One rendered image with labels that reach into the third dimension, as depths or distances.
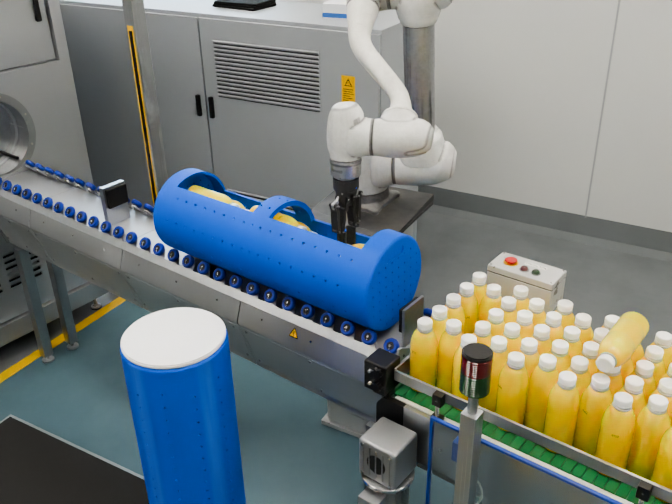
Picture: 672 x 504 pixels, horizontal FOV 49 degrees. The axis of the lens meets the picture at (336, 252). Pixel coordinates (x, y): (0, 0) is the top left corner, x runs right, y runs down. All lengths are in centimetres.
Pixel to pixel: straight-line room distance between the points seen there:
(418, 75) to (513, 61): 227
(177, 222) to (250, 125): 174
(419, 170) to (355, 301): 74
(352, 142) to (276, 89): 193
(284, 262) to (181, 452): 59
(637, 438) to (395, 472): 57
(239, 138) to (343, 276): 227
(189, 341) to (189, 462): 34
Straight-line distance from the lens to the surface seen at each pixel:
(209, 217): 232
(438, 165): 257
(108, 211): 291
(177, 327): 204
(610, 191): 477
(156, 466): 215
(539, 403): 185
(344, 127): 200
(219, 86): 413
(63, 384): 372
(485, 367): 153
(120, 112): 472
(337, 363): 216
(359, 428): 316
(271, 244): 214
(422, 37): 241
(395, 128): 200
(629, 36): 451
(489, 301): 206
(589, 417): 181
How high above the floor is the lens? 214
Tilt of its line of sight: 28 degrees down
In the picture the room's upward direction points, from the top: 1 degrees counter-clockwise
